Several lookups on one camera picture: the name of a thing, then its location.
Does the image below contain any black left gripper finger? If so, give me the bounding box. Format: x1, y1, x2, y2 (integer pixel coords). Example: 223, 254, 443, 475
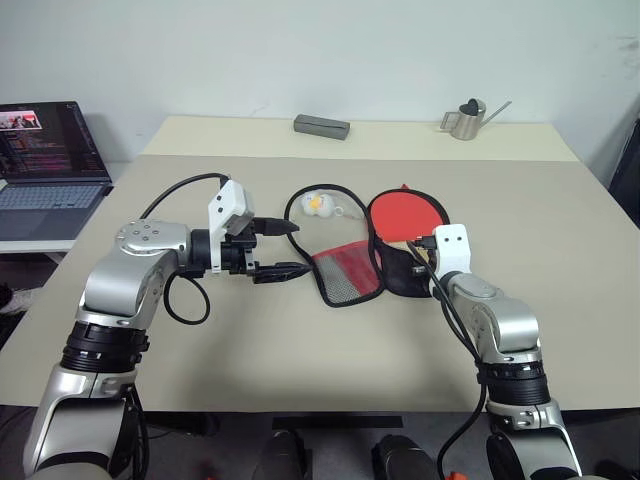
252, 217, 302, 237
252, 260, 311, 286

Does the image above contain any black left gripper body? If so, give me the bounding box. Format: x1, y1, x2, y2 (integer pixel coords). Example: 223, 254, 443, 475
219, 223, 261, 279

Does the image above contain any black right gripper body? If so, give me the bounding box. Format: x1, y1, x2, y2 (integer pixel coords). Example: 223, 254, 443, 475
409, 259, 436, 292

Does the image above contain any small white toy keychain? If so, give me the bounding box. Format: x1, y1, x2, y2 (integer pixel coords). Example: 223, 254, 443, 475
298, 191, 346, 220

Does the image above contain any red table tennis paddle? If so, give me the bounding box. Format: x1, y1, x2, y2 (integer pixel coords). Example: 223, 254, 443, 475
370, 191, 444, 264

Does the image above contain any red black paddle case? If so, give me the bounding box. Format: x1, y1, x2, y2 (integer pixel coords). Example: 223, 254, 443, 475
283, 182, 452, 309

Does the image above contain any beige table cover sheet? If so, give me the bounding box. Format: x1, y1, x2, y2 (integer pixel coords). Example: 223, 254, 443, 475
0, 153, 640, 414

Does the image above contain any grey rectangular block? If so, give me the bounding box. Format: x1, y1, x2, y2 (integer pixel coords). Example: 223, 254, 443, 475
293, 113, 351, 141

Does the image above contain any silver metal watering can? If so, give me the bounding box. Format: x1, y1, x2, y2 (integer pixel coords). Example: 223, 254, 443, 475
439, 97, 514, 143

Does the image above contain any black bar under table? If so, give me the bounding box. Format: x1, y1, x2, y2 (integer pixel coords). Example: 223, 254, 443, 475
272, 415, 404, 430

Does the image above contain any dark rounded shape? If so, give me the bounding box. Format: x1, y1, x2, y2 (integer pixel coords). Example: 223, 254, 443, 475
272, 430, 308, 480
372, 434, 442, 480

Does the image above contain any open dark laptop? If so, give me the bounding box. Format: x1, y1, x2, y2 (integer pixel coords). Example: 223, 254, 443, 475
0, 101, 115, 242

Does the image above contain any black chair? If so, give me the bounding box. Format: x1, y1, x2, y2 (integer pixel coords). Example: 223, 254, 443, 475
608, 110, 640, 227

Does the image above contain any beige robot torso shell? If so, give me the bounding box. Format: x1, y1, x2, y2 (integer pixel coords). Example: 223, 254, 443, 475
24, 462, 112, 480

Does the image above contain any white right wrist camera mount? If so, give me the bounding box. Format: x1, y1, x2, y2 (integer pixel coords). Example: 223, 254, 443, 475
432, 223, 474, 277

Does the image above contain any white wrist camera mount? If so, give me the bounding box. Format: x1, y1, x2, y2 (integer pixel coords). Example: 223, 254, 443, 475
432, 223, 474, 277
207, 178, 256, 274

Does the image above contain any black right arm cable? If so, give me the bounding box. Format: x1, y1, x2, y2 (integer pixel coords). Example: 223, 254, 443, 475
405, 233, 494, 480

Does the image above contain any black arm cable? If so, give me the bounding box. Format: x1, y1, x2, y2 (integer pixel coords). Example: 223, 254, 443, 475
139, 172, 231, 326
405, 233, 494, 480

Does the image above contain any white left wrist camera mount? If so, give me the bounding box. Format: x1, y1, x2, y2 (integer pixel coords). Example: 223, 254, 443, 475
207, 178, 256, 274

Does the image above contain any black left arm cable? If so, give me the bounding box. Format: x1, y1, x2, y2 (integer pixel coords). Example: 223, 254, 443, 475
139, 172, 231, 326

